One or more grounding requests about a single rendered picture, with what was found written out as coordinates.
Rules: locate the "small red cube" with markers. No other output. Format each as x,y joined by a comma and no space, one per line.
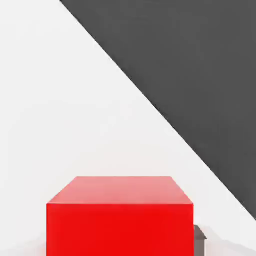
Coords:
120,226

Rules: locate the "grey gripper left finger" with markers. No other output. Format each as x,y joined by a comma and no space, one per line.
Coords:
39,247

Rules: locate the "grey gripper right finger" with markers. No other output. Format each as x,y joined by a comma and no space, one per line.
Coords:
199,245

